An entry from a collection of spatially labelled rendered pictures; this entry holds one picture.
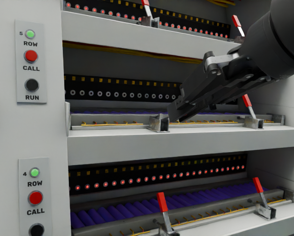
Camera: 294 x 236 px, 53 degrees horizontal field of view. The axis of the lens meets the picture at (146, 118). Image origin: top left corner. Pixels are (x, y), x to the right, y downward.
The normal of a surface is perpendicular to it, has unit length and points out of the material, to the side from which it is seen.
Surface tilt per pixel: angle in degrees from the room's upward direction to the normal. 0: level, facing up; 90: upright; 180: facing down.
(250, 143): 108
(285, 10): 85
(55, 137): 90
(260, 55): 112
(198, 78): 91
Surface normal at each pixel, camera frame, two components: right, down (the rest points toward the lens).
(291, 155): -0.85, 0.00
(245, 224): 0.07, -0.99
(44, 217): 0.51, -0.16
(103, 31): 0.51, 0.15
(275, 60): -0.50, 0.64
